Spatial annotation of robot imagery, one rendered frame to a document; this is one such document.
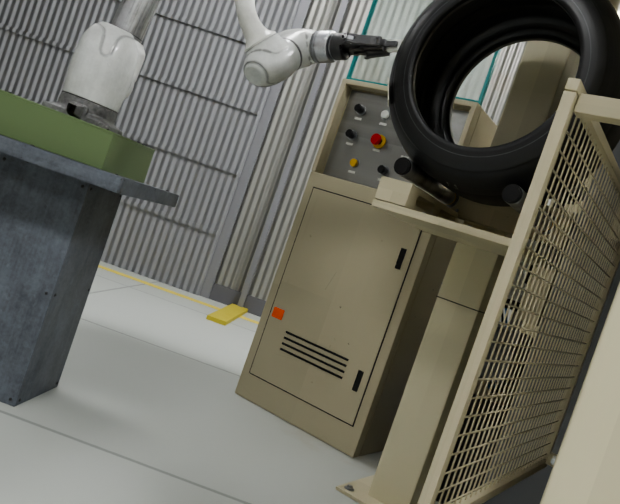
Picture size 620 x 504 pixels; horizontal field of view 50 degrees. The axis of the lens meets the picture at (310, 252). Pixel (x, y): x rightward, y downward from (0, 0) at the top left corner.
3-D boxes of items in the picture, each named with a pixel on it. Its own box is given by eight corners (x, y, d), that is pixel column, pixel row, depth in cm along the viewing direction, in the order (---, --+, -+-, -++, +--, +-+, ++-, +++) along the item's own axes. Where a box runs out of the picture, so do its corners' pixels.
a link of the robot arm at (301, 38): (330, 59, 198) (307, 74, 189) (288, 59, 206) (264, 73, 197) (324, 22, 192) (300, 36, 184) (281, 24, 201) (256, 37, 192)
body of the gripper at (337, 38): (330, 27, 185) (359, 26, 180) (344, 40, 192) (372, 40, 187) (324, 53, 185) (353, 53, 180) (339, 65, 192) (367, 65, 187)
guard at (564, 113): (539, 463, 171) (630, 209, 170) (546, 466, 170) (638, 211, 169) (405, 535, 95) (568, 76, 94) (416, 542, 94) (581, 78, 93)
